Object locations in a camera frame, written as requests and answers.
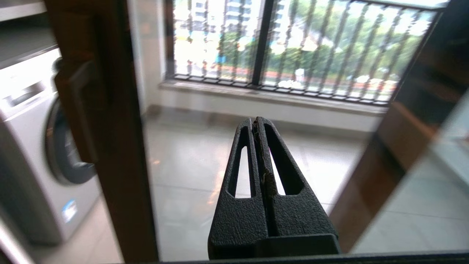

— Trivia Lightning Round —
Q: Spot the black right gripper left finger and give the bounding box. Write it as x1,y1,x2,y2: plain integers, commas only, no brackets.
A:
208,117,268,259

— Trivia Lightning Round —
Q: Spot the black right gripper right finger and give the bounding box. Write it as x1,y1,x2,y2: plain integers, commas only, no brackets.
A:
256,117,341,257

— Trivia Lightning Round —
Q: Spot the dark framed sliding glass door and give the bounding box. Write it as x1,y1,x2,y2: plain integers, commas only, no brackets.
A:
44,0,469,264

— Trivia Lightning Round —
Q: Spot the dark door handle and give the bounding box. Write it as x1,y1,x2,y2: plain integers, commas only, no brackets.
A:
54,60,100,164

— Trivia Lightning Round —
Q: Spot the dark framed fixed glass door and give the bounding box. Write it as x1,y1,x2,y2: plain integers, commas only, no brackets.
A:
330,0,469,254

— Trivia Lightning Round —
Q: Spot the long stone window sill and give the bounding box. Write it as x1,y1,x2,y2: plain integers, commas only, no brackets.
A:
158,80,389,117

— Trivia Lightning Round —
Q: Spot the black balcony railing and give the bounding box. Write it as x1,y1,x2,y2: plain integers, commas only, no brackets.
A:
165,0,446,107

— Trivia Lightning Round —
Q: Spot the highrise building outside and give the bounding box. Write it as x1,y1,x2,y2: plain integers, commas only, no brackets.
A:
191,0,262,44

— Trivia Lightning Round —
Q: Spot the white front-load washing machine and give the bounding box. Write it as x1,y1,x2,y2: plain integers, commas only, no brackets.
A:
0,48,103,247

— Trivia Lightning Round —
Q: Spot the black window frame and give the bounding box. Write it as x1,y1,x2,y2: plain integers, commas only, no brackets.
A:
252,0,276,88

